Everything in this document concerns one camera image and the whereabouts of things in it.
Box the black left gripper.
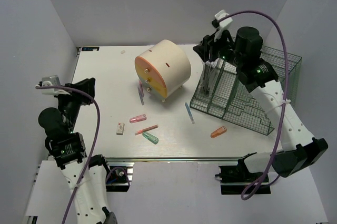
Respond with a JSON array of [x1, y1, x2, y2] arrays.
[[54, 77, 96, 131]]

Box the pink highlighter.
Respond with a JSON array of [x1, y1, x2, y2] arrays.
[[129, 114, 147, 124]]

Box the black table corner label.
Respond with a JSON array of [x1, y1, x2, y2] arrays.
[[81, 47, 100, 52]]

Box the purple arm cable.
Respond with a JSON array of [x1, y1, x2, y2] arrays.
[[35, 85, 130, 224], [214, 10, 289, 200]]

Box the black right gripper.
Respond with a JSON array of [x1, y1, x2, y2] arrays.
[[193, 27, 245, 67]]

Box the pink pen by box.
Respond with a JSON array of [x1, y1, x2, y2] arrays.
[[138, 81, 144, 98]]

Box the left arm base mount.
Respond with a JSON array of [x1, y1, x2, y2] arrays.
[[106, 166, 133, 192]]

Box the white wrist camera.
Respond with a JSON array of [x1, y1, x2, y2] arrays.
[[211, 10, 233, 42], [35, 75, 70, 97]]

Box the white eraser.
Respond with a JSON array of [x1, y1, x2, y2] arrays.
[[116, 123, 125, 135]]

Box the cream round drawer box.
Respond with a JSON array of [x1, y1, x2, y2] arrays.
[[134, 39, 191, 101]]

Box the purple pen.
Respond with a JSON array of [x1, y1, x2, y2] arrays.
[[138, 89, 144, 106]]

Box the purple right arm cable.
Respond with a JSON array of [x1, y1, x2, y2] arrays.
[[214, 10, 289, 200]]

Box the green wire mesh organizer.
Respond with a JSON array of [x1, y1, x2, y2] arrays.
[[190, 46, 302, 135]]

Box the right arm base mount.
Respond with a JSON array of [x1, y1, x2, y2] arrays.
[[215, 165, 263, 195]]

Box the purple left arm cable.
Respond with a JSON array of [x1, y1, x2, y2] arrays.
[[35, 85, 130, 224]]

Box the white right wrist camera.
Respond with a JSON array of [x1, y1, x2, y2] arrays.
[[211, 10, 233, 42]]

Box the red pen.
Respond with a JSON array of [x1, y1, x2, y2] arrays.
[[134, 125, 158, 135]]

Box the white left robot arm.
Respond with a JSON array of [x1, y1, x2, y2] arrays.
[[36, 75, 117, 223]]

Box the blue pen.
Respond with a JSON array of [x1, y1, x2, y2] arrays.
[[185, 102, 195, 124]]

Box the green highlighter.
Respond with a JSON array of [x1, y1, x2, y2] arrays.
[[142, 132, 159, 145]]

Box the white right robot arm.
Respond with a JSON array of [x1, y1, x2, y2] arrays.
[[193, 26, 328, 178]]

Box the orange highlighter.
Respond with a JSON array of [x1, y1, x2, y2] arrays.
[[210, 126, 227, 138]]

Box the white silver-spined booklet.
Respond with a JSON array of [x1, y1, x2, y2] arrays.
[[199, 59, 219, 96]]

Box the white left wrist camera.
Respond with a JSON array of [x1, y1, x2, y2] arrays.
[[35, 75, 70, 97]]

